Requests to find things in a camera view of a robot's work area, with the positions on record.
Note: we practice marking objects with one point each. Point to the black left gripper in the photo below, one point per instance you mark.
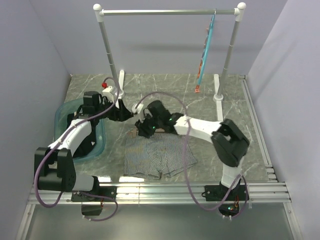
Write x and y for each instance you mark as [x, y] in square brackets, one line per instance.
[122, 113]

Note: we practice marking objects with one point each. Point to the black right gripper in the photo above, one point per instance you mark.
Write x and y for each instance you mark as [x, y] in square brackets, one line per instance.
[143, 128]

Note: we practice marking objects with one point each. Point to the beige clip hanger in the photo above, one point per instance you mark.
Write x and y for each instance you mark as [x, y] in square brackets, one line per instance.
[133, 132]

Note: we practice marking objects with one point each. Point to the grey striped boxer underwear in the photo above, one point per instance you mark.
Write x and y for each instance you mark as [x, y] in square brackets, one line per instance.
[154, 157]

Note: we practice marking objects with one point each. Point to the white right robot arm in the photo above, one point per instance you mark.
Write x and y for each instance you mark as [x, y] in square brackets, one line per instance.
[229, 142]

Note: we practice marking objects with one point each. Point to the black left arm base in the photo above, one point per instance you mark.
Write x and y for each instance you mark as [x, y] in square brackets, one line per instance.
[92, 197]

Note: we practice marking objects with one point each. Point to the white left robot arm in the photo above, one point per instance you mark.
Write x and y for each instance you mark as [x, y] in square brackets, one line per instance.
[54, 168]

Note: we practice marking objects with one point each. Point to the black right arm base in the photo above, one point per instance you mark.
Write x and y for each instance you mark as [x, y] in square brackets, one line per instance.
[231, 206]

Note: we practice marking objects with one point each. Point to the blue hanger with orange clips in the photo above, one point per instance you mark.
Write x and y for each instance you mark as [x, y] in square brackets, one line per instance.
[205, 52]

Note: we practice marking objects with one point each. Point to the black clothes in basket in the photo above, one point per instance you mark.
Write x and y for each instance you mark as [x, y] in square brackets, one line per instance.
[83, 140]

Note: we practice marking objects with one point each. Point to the teal plastic basket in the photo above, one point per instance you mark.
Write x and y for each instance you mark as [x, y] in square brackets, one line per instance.
[61, 124]

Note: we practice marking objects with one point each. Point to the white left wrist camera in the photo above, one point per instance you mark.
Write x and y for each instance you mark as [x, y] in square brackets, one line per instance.
[110, 92]

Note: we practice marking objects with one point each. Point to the aluminium mounting rail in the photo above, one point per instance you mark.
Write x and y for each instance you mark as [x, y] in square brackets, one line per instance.
[141, 193]

